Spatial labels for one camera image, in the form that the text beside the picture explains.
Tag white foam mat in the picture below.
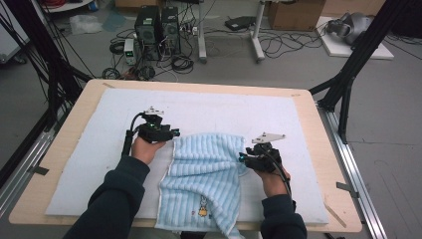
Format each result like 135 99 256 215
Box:
44 87 329 225

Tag brown cardboard box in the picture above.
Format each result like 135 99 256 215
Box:
267 0 326 32

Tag loose black floor cables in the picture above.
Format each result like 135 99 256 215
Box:
258 29 328 60

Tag flat cardboard box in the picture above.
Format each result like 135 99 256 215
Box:
113 0 164 9

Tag clear plastic bag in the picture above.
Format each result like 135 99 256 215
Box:
69 13 105 36

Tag teal floor sheet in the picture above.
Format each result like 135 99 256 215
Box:
102 11 127 33

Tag white power supply box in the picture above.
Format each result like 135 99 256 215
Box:
122 37 138 66

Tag person's right hand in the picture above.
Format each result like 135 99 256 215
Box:
258 166 293 200

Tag grey headset device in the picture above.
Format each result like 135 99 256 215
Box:
325 12 374 46

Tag large cardboard box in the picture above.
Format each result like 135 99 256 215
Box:
320 0 388 18

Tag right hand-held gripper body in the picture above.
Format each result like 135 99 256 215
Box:
246 132 287 174

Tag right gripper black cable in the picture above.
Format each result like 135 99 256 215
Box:
262 144 295 201

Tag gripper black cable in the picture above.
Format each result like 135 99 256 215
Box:
262 144 295 201
120 112 147 159

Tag aluminium rail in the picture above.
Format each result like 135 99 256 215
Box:
0 109 68 218
317 105 389 239

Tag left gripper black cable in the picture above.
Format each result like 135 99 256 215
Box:
120 112 147 159

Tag light blue striped towel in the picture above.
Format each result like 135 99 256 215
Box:
154 132 249 239

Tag black computer tower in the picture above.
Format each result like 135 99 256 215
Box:
160 6 182 56
133 5 163 62

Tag white floor board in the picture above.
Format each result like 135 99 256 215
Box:
315 16 395 61

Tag person's left hand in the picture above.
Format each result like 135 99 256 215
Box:
130 135 167 165

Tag black tape strip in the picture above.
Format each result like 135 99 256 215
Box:
27 164 51 176
335 181 360 200

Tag coiled black cable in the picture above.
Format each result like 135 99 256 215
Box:
108 39 126 56
170 54 195 75

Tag black metal frame stand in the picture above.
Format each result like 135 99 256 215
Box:
308 0 413 144
0 0 95 133

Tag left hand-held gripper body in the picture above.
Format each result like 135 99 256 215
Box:
136 106 172 144

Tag white desk frame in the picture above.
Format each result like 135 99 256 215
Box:
196 0 267 65

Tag black flat device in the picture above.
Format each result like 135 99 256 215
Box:
224 15 258 32

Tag thin wooden stick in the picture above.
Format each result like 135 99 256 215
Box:
323 201 348 230

